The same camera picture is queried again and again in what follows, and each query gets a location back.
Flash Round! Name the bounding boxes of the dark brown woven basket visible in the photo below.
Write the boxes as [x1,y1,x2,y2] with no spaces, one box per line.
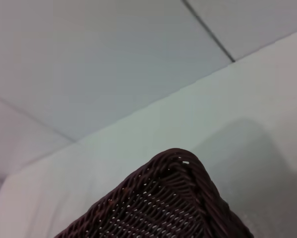
[54,148,252,238]

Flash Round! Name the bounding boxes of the white tablecloth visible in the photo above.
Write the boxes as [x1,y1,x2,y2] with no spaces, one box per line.
[0,29,297,238]

